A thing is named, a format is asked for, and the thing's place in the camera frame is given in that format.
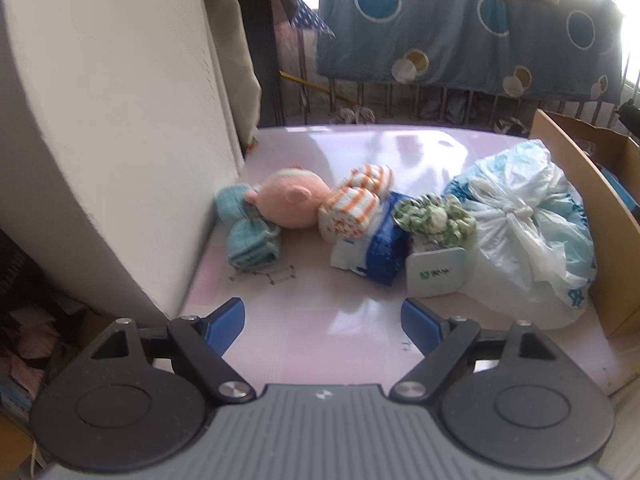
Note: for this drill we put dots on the green floral cloth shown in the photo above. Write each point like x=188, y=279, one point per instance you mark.
x=430, y=220

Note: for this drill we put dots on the dark printed box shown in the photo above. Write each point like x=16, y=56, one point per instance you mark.
x=15, y=270

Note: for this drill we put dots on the brown cardboard box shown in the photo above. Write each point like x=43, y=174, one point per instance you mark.
x=615, y=240

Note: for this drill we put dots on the pink paper scraps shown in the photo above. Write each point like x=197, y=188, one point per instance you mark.
x=40, y=335

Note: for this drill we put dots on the beige curtain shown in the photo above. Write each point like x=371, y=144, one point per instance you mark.
x=235, y=60

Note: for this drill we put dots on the blue dotted bedsheet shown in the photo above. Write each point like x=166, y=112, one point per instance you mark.
x=450, y=20

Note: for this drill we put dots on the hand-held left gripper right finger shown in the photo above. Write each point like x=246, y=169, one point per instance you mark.
x=417, y=325

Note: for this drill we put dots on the yellow stick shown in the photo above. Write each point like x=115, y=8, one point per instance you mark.
x=305, y=82

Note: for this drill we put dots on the metal railing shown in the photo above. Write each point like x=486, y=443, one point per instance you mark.
x=390, y=102

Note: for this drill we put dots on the orange striped towel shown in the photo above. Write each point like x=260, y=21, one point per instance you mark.
x=350, y=207

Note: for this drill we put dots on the white plastic bag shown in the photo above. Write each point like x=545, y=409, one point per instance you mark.
x=520, y=240

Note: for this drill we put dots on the blue and white wipes packet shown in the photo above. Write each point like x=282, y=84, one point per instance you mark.
x=385, y=250

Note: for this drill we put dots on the teal checkered cloth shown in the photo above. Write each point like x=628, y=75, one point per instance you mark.
x=250, y=245

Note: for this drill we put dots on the grey cloth bundle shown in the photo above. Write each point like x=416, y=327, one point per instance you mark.
x=352, y=115

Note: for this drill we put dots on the blue printed packet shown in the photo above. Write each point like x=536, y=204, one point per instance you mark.
x=15, y=390

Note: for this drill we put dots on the white square box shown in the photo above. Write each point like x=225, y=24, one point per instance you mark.
x=435, y=272

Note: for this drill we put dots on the dark door frame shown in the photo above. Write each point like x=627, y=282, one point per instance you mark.
x=265, y=60

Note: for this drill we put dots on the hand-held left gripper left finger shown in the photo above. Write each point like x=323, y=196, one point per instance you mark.
x=227, y=322

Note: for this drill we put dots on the black device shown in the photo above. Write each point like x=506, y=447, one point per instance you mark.
x=631, y=120

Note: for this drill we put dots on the pink plush toy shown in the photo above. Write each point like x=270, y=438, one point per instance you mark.
x=290, y=200

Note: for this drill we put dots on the star patterned flag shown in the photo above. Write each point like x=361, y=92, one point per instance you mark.
x=306, y=17

